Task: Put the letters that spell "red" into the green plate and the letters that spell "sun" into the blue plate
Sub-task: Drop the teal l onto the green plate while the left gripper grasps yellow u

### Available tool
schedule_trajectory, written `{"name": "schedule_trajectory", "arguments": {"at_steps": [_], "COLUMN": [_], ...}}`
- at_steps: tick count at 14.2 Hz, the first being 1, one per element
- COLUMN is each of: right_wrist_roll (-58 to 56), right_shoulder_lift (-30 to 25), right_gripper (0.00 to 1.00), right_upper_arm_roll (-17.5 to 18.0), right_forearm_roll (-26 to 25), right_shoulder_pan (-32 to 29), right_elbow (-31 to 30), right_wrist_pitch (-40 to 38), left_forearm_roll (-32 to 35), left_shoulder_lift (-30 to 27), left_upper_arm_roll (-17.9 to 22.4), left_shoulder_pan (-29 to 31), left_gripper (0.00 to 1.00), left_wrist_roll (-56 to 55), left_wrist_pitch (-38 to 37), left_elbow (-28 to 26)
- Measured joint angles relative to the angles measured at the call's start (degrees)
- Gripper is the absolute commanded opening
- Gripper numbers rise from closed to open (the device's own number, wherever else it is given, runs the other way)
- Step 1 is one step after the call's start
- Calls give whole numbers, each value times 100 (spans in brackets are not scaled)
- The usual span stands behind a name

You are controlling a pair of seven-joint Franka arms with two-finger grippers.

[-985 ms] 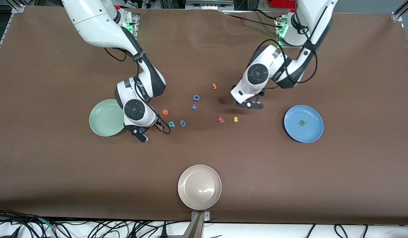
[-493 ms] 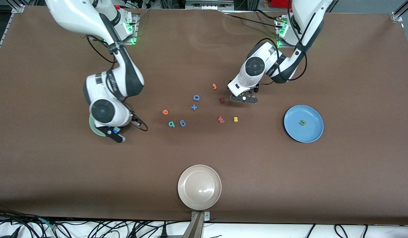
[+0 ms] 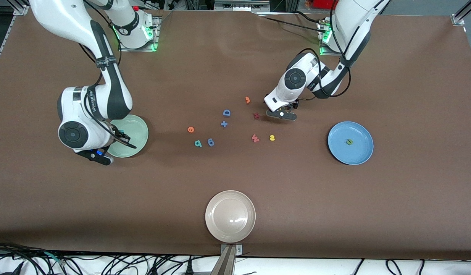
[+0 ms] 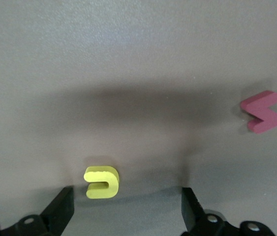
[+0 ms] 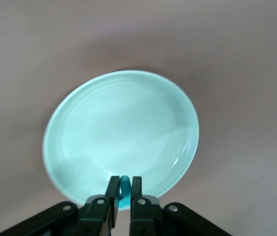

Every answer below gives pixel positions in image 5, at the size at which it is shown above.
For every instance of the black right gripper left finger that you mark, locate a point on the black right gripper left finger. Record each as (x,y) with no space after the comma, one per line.
(96,216)

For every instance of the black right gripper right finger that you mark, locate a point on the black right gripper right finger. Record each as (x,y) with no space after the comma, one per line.
(143,216)

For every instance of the teal foam letter r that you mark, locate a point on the teal foam letter r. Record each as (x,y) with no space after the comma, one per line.
(125,194)

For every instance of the pale green plate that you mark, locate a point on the pale green plate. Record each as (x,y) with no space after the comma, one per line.
(121,127)

